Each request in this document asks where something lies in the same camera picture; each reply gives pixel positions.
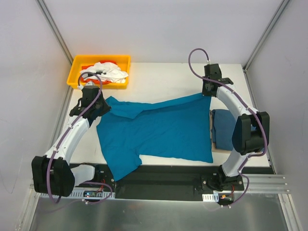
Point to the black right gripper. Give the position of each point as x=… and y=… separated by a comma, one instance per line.
x=207, y=89

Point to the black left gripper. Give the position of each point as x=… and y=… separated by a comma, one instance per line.
x=100, y=109

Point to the teal t-shirt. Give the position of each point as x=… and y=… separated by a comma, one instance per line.
x=177, y=128

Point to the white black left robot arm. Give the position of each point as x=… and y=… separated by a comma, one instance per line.
x=51, y=172

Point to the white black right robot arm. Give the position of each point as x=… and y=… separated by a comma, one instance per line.
x=251, y=132

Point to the orange t-shirt in bin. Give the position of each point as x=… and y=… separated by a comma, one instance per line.
x=108, y=71

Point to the white t-shirt in bin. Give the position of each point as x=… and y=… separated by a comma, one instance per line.
x=88, y=76

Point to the yellow plastic bin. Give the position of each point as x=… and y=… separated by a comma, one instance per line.
x=81, y=62

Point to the folded dark blue t-shirt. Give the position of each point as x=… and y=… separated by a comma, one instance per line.
x=223, y=130

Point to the brown cardboard sheet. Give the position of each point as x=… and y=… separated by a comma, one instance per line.
x=213, y=146

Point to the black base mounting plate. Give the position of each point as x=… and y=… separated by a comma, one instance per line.
x=173, y=183

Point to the right vertical aluminium post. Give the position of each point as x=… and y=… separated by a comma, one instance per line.
x=266, y=33

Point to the vertical aluminium post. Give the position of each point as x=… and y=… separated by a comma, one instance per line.
x=55, y=30
x=266, y=33

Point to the left vertical aluminium post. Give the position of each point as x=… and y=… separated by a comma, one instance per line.
x=55, y=30

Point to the white slotted cable duct left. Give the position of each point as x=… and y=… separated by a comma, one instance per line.
x=80, y=194

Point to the white slotted cable duct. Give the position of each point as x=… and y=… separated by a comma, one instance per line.
x=210, y=197
x=80, y=194

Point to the aluminium frame rail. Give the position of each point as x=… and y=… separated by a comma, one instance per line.
x=258, y=178

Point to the white slotted cable duct right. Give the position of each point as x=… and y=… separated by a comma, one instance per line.
x=210, y=197

